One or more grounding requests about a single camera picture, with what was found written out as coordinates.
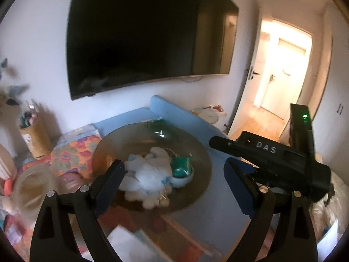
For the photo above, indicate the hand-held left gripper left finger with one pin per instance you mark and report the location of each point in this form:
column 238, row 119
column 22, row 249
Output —
column 109, row 188

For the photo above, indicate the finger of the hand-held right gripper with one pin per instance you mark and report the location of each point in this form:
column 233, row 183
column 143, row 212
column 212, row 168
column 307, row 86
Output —
column 223, row 144

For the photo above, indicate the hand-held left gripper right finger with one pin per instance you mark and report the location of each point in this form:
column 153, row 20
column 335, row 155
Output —
column 238, row 188

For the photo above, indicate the white plush toy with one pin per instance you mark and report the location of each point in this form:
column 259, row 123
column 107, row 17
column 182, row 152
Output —
column 150, row 174

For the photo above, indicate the green pouch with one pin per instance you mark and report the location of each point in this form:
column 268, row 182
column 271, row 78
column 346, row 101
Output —
column 180, row 167

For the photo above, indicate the round brown plate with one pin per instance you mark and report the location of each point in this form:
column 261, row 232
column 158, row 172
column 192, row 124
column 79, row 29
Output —
column 128, row 139

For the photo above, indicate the green and white cup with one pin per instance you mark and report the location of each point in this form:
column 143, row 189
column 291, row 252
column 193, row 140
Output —
column 184, row 181

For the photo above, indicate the blue mat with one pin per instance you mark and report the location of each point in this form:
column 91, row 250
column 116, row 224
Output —
column 218, row 210

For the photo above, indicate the white cloth item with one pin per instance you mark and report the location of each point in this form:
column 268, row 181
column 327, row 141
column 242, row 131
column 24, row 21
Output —
column 210, row 113

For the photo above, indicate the floral tablecloth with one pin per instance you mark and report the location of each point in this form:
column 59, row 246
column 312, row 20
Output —
column 73, row 152

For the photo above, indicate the white sheet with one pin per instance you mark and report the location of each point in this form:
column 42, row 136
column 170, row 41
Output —
column 131, row 240

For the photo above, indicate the white fluffy blanket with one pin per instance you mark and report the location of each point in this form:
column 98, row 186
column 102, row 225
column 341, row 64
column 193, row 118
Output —
column 325, row 213

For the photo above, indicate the white door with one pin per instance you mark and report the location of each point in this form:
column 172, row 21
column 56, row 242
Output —
column 245, row 82

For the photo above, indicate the translucent beige container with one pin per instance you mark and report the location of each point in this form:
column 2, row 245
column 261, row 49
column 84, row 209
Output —
column 32, row 193

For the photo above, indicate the cardboard pen holder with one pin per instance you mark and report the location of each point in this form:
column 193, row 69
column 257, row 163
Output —
column 36, row 142

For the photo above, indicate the white wardrobe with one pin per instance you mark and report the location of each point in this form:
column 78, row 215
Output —
column 330, row 73

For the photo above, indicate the orange toy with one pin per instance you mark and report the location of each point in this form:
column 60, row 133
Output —
column 8, row 187

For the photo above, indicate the white ribbed vase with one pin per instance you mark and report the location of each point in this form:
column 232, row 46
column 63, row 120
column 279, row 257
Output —
column 6, row 163

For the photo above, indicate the bunch of pens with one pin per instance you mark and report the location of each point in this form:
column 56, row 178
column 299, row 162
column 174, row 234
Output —
column 27, row 114

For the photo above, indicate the black television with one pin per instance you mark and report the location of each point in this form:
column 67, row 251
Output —
column 147, row 32

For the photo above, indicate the blue and white artificial flowers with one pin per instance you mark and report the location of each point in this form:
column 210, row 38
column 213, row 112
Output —
column 12, row 90

